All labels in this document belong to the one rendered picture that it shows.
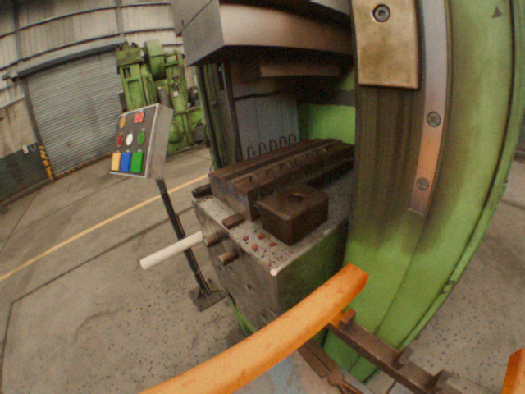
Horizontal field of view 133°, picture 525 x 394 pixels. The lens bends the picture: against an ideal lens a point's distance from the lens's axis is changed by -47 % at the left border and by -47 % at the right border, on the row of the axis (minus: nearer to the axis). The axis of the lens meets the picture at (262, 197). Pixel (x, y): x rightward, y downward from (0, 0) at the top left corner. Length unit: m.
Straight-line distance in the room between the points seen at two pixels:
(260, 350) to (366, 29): 0.40
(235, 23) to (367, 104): 0.26
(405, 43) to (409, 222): 0.28
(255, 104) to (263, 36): 0.34
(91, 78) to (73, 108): 1.16
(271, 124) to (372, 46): 0.53
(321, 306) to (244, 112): 0.62
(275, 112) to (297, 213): 0.49
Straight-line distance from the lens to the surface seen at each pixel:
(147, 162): 0.82
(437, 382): 0.25
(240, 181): 0.48
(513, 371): 0.32
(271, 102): 0.79
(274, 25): 0.48
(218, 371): 0.19
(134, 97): 5.34
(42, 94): 8.62
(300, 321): 0.20
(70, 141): 8.37
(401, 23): 0.34
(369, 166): 0.39
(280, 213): 0.38
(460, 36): 0.35
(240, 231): 0.45
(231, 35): 0.41
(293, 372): 0.50
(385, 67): 0.34
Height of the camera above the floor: 1.19
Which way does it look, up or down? 29 degrees down
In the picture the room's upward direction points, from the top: 7 degrees counter-clockwise
